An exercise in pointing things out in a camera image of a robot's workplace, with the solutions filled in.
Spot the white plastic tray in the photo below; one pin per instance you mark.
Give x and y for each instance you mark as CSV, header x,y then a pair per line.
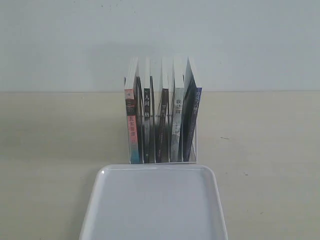
x,y
154,202

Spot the dark blue cover book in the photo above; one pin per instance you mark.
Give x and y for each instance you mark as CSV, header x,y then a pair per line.
x,y
191,102

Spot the white grey spine book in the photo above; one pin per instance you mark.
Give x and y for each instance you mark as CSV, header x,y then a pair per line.
x,y
177,108

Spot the pink and teal spine book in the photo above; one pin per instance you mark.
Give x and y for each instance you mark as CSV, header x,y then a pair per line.
x,y
131,110

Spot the black spine white text book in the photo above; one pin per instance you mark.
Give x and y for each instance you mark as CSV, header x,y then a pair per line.
x,y
147,111

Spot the dark brown spine book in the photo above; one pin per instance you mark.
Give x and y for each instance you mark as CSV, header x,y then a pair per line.
x,y
163,113

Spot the clear acrylic book rack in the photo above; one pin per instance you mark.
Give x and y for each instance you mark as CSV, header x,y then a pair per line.
x,y
154,118

